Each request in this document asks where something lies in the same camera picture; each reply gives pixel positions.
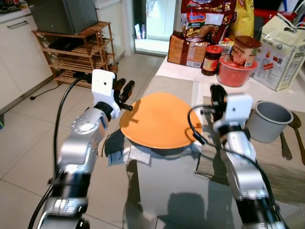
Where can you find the orange round plate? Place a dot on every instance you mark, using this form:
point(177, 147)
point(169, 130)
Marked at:
point(162, 119)

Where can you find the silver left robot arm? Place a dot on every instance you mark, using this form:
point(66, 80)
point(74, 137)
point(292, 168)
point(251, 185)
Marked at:
point(78, 143)

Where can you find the red plastic bowl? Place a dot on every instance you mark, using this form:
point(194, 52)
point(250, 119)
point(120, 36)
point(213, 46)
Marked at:
point(233, 76)

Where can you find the dark jar with red lid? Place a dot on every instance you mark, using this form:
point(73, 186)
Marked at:
point(211, 62)

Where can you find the wooden slatted rack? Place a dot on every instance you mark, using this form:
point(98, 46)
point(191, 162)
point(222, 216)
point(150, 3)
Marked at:
point(81, 64)

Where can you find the grey metal pot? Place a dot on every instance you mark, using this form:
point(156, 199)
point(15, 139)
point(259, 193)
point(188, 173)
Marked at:
point(262, 129)

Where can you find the brown labelled can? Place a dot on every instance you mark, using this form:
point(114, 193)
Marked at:
point(245, 52)

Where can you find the brown carton box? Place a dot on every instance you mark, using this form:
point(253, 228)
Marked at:
point(183, 50)

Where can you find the white paper napkin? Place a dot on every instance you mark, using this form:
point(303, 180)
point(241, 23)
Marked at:
point(138, 155)

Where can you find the white printed flour bag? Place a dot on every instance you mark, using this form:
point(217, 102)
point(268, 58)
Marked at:
point(279, 57)

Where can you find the red instant noodle pack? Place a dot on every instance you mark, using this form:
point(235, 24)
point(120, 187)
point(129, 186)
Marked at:
point(205, 24)

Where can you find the large bronze spoon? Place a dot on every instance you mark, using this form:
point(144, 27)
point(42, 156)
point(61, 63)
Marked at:
point(295, 119)

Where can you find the yellow snack bag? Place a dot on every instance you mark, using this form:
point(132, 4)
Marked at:
point(244, 19)

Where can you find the dark grey box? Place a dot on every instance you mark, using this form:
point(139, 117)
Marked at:
point(62, 14)

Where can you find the white kitchen cabinet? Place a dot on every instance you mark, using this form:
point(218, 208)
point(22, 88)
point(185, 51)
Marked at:
point(19, 52)

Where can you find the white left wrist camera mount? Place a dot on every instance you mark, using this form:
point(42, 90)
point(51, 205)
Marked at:
point(102, 86)

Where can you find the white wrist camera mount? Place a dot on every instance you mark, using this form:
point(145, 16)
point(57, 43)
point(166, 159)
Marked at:
point(236, 112)
point(102, 86)

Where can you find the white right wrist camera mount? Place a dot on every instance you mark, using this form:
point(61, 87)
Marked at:
point(236, 112)

